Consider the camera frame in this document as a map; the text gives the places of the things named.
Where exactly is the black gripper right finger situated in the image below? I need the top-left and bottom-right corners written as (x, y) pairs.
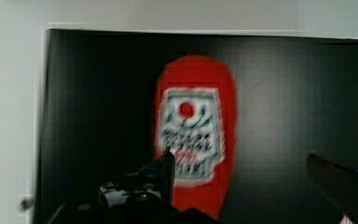
top-left (307, 153), bottom-right (358, 224)

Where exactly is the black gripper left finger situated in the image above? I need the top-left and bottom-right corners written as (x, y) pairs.
top-left (99, 147), bottom-right (175, 208)

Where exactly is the red plush ketchup bottle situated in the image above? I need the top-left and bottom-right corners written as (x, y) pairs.
top-left (153, 55), bottom-right (237, 218)

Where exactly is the black oven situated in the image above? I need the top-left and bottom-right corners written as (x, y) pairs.
top-left (32, 29), bottom-right (358, 224)

